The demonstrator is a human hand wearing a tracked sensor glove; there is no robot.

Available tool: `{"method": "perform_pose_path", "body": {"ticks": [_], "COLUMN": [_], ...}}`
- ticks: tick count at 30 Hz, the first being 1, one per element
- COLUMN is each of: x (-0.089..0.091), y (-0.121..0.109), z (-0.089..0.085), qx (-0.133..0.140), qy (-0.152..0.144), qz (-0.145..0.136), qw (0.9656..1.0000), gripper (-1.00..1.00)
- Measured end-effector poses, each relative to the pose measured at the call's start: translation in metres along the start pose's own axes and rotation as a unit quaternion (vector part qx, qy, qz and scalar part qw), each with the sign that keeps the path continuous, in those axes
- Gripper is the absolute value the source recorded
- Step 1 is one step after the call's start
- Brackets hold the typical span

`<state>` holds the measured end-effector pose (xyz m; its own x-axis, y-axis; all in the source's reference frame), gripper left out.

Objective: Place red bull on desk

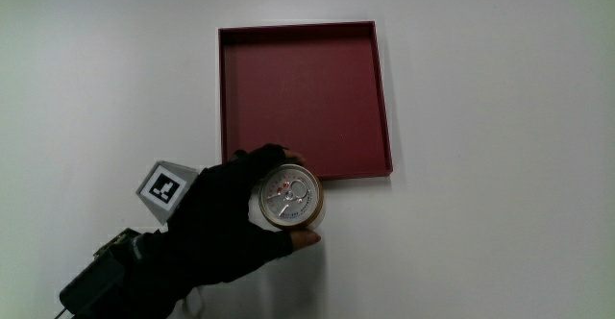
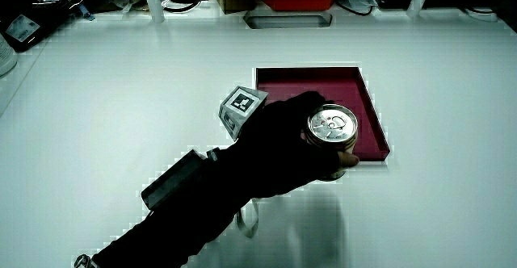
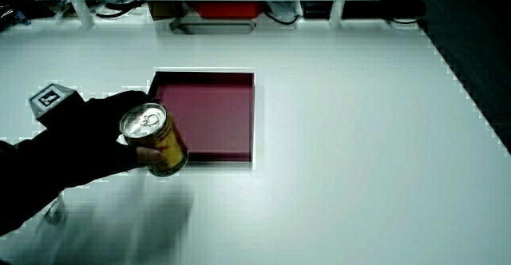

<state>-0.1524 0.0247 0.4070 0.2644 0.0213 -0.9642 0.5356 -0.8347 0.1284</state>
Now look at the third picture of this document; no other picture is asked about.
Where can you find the person's left forearm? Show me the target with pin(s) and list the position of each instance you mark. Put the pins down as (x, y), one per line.
(24, 177)

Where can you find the red box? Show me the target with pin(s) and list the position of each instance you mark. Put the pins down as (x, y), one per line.
(227, 9)

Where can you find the gold drink can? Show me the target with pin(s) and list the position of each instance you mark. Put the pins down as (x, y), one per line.
(157, 143)

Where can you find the dark yellow box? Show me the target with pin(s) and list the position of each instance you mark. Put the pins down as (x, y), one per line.
(165, 9)

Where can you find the person's left hand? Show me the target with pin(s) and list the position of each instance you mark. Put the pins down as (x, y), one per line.
(85, 137)

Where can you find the black box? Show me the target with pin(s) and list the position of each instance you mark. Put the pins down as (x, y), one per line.
(317, 9)

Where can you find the maroon square tray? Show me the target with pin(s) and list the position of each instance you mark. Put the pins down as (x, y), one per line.
(215, 117)

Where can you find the white desk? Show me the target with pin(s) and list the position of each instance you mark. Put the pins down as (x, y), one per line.
(339, 145)

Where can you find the white plastic bag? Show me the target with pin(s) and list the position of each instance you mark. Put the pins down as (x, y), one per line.
(283, 10)

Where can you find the grey flat tray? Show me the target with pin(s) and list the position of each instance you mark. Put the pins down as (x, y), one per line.
(213, 28)

